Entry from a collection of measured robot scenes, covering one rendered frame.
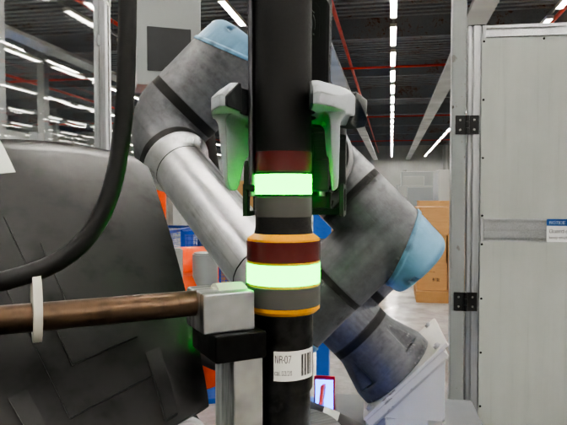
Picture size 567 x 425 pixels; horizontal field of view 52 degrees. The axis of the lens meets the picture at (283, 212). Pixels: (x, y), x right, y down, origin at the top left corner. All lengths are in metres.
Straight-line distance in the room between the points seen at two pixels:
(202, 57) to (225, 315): 0.56
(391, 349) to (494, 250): 1.23
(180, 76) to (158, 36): 3.42
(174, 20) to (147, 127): 3.49
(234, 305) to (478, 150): 1.89
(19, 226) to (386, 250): 0.34
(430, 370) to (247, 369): 0.68
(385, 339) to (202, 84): 0.51
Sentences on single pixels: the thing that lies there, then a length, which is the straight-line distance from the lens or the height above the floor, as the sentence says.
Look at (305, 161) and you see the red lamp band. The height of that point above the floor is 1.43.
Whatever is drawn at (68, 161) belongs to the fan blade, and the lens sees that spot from 0.44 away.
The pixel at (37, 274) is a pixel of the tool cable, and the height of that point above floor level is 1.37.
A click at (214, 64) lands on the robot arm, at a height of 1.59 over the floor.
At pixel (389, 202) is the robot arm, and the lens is 0.58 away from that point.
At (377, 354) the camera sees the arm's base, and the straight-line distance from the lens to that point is 1.00.
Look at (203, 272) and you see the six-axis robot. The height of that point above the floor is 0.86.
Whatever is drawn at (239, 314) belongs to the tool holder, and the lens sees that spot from 0.32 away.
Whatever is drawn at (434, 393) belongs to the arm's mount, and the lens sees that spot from 1.01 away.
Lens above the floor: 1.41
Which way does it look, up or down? 2 degrees down
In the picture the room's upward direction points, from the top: straight up
